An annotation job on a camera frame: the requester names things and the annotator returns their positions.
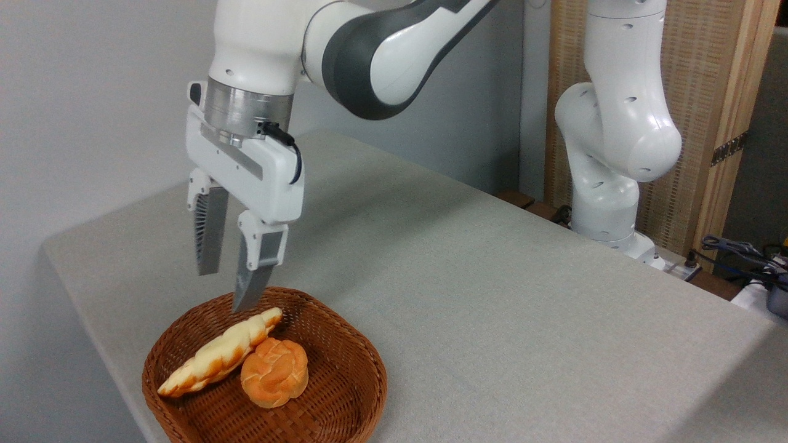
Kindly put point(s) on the brown wicker basket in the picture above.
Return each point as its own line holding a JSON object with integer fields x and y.
{"x": 345, "y": 381}

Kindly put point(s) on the round orange bread roll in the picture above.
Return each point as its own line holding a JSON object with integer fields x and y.
{"x": 276, "y": 373}

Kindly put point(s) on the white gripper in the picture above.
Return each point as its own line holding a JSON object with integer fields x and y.
{"x": 258, "y": 178}

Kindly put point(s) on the bamboo folding screen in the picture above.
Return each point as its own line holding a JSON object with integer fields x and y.
{"x": 702, "y": 67}

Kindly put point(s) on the long braided bread loaf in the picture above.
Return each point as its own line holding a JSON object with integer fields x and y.
{"x": 215, "y": 358}

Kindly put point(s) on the white power strip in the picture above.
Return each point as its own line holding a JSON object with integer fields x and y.
{"x": 680, "y": 268}

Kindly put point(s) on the grey tablecloth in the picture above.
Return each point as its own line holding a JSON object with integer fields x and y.
{"x": 523, "y": 320}

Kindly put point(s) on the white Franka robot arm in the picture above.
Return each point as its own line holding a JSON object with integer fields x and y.
{"x": 622, "y": 123}

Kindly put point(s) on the metal screen hinge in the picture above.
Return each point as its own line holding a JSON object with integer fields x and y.
{"x": 729, "y": 149}

